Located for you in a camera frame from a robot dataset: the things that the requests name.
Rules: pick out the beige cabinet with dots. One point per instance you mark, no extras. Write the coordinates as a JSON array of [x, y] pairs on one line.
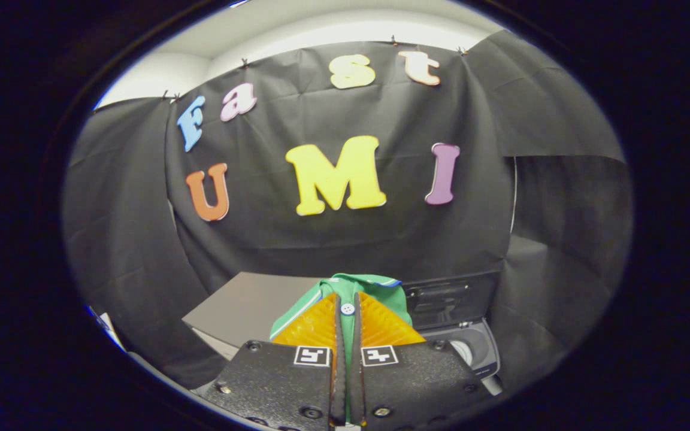
[[249, 305]]

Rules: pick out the white object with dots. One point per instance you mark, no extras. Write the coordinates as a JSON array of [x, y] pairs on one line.
[[108, 329]]

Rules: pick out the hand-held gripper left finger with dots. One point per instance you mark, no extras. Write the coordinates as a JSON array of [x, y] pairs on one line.
[[279, 383]]

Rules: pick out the dark washing machine lid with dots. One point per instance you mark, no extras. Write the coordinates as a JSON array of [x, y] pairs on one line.
[[447, 299]]

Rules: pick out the grey washing machine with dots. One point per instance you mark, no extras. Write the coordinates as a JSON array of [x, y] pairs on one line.
[[477, 350]]

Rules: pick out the green polo shirt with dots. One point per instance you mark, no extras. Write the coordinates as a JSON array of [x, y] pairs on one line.
[[348, 285]]

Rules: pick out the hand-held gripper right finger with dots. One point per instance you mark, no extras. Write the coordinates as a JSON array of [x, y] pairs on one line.
[[417, 383]]

